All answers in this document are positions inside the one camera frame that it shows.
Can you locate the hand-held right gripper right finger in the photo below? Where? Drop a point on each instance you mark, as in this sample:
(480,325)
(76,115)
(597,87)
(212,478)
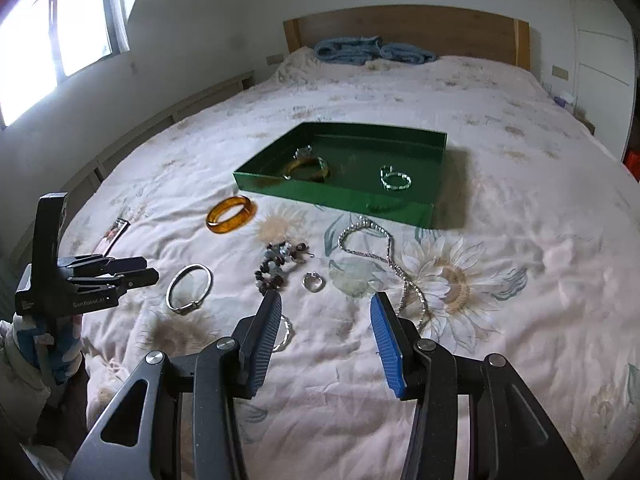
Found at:
(387,350)

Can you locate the window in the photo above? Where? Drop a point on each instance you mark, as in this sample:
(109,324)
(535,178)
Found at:
(75,30)

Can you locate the red container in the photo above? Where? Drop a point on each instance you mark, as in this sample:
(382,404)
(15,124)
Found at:
(632,165)

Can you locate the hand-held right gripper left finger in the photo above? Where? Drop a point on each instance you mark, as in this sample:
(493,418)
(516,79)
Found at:
(262,340)

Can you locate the silver bangle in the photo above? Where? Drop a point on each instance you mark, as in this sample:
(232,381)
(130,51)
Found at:
(190,305)

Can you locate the small photo card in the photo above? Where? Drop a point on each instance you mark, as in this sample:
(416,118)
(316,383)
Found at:
(116,234)

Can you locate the green tray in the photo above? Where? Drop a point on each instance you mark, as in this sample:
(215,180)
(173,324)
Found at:
(350,160)

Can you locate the wall socket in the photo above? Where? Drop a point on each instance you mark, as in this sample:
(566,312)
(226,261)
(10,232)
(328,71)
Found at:
(560,72)
(275,58)

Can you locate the wooden nightstand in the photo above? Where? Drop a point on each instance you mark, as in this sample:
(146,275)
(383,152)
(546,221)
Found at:
(586,122)

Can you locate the blue blanket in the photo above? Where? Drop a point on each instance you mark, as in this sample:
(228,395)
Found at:
(350,50)

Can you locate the tissue box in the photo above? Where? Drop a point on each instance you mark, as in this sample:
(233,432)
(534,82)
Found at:
(564,100)

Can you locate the amber bangle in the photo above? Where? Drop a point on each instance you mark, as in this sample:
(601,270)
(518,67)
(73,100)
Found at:
(220,225)
(320,174)

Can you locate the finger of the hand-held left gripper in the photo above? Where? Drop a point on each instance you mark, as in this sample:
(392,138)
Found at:
(140,277)
(125,263)

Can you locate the white wardrobe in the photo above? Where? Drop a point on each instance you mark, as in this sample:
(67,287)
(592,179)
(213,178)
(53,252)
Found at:
(600,50)

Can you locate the silver jewelled brooch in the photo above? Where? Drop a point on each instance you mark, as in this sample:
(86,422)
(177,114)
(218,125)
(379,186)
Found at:
(304,152)

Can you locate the wooden headboard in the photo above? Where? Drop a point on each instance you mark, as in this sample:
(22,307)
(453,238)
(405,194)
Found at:
(440,30)

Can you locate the low wooden shelf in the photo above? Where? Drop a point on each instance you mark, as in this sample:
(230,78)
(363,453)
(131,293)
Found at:
(150,120)

